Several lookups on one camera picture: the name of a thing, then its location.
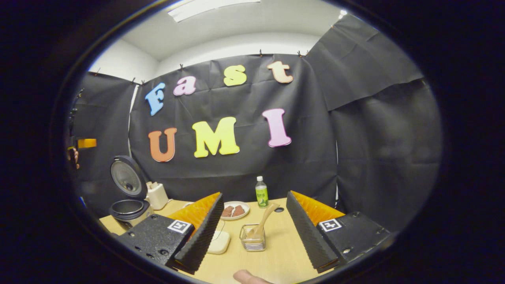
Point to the dark grey rice cooker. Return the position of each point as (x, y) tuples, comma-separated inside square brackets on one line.
[(128, 211)]

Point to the brown meat piece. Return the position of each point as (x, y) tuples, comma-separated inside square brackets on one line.
[(227, 211), (238, 210)]

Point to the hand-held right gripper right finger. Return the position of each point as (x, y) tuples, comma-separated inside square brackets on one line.
[(307, 232)]

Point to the cream utensil box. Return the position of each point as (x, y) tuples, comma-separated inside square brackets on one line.
[(158, 197)]

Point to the ceiling light panel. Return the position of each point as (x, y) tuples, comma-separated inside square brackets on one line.
[(342, 14), (213, 8)]

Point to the white round plate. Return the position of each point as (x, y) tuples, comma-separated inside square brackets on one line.
[(246, 211)]

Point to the wooden spoon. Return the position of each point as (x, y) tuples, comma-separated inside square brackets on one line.
[(264, 221)]

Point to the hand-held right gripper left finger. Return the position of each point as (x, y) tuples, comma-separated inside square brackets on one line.
[(201, 236)]

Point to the green tea bottle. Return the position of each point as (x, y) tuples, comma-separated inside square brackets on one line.
[(261, 195)]

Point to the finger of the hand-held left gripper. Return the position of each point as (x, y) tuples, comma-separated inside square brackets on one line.
[(87, 143)]

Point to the white divided bean dish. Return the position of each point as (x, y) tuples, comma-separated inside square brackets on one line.
[(188, 204)]

